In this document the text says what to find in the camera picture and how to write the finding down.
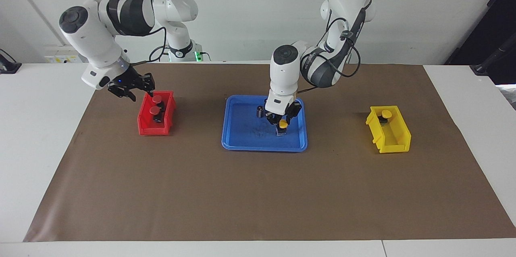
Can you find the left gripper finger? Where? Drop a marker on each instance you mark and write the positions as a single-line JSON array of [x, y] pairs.
[[272, 120], [292, 116]]

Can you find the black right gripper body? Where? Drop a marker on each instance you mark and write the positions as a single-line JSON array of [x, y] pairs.
[[129, 81]]

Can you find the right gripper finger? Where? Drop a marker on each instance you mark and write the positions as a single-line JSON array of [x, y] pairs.
[[150, 90], [130, 96]]

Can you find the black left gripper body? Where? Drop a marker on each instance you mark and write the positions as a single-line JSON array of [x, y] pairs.
[[284, 112]]

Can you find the red push button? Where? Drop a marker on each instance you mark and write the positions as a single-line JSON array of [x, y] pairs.
[[154, 110], [157, 98]]

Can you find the yellow push button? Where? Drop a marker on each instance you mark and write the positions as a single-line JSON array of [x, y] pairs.
[[386, 113], [283, 124]]

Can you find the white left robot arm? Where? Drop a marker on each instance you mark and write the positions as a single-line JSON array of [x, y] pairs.
[[342, 27]]

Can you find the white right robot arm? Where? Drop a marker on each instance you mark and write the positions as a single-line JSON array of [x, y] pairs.
[[121, 11]]

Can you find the black cylinder part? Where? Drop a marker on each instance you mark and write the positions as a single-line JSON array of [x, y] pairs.
[[260, 111]]

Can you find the blue plastic tray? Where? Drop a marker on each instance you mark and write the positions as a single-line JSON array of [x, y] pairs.
[[242, 138]]

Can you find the red plastic bin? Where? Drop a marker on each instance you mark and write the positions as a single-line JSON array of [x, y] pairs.
[[147, 130]]

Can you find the brown paper mat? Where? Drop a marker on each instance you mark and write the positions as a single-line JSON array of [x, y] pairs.
[[258, 192]]

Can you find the yellow plastic bin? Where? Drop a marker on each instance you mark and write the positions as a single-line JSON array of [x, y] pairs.
[[395, 136]]

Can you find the black clamp base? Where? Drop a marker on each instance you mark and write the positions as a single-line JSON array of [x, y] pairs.
[[8, 65]]

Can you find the black side panel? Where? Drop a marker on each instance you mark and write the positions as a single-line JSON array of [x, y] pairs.
[[492, 27]]

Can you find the white wall socket box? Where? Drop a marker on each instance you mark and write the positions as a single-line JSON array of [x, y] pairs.
[[60, 54]]

